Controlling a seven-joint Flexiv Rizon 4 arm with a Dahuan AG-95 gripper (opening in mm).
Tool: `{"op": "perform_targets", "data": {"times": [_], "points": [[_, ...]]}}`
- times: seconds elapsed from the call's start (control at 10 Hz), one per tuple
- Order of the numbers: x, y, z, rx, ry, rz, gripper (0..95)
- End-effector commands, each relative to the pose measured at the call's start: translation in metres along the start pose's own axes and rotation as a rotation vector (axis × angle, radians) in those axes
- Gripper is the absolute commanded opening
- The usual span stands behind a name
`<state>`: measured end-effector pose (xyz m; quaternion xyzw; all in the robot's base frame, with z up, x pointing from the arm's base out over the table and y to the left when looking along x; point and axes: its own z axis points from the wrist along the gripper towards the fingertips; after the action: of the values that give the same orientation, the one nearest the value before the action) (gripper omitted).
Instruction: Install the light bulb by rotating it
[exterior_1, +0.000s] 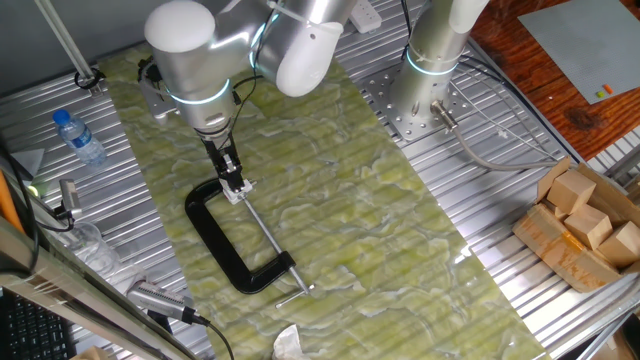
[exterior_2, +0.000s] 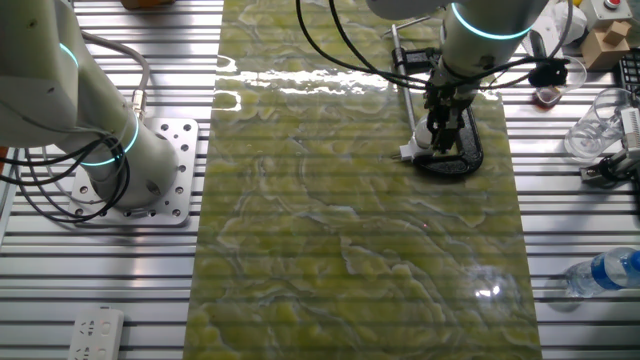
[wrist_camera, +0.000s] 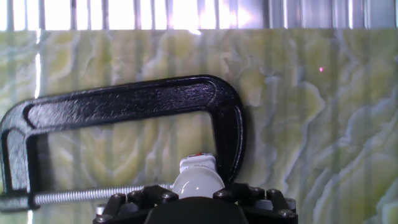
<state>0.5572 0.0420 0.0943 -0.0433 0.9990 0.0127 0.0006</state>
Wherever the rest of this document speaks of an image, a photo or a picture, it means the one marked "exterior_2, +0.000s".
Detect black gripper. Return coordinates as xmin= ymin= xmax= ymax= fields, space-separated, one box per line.
xmin=423 ymin=82 xmax=474 ymax=154

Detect white LED light bulb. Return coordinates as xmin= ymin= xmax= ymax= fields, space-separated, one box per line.
xmin=413 ymin=117 xmax=435 ymax=150

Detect white plug-in lamp socket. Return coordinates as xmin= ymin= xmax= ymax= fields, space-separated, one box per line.
xmin=390 ymin=137 xmax=434 ymax=164

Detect black C-clamp with steel screw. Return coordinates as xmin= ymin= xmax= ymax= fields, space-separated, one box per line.
xmin=384 ymin=14 xmax=485 ymax=176

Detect silver wrist adapter plate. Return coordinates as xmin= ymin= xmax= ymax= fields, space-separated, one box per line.
xmin=432 ymin=67 xmax=477 ymax=99

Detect clear cup with brown liquid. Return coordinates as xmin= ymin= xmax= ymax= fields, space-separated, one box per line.
xmin=532 ymin=54 xmax=588 ymax=109

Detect clear empty plastic cup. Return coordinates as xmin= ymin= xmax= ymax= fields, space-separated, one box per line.
xmin=563 ymin=87 xmax=632 ymax=164

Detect green marble pattern mat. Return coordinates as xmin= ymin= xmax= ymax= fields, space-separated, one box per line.
xmin=182 ymin=0 xmax=544 ymax=360

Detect white crumpled paper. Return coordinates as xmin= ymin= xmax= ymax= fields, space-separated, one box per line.
xmin=548 ymin=2 xmax=589 ymax=47

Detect small cardboard box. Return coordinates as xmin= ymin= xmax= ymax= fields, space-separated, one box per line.
xmin=582 ymin=29 xmax=630 ymax=71

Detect grey emergency stop box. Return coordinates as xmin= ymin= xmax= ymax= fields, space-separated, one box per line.
xmin=590 ymin=0 xmax=634 ymax=30

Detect black keyboard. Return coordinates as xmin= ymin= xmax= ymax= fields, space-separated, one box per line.
xmin=618 ymin=52 xmax=640 ymax=94

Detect small wooden block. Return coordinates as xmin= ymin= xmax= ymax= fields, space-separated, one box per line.
xmin=602 ymin=19 xmax=632 ymax=46

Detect clear water bottle blue label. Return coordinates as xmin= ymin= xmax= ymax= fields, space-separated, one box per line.
xmin=563 ymin=247 xmax=640 ymax=300

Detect white power strip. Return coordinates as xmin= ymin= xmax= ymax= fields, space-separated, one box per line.
xmin=67 ymin=305 xmax=125 ymax=360

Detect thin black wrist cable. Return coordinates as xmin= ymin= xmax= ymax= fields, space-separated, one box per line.
xmin=327 ymin=0 xmax=434 ymax=86

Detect thick wrist cable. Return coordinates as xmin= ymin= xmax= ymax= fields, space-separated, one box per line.
xmin=294 ymin=0 xmax=436 ymax=91

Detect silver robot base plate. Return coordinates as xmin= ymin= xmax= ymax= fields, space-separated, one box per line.
xmin=67 ymin=117 xmax=200 ymax=227

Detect grey base conduit cable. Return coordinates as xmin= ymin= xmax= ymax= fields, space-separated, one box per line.
xmin=79 ymin=30 xmax=151 ymax=121

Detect black base cable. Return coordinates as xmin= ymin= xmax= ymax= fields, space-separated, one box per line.
xmin=0 ymin=137 xmax=132 ymax=224

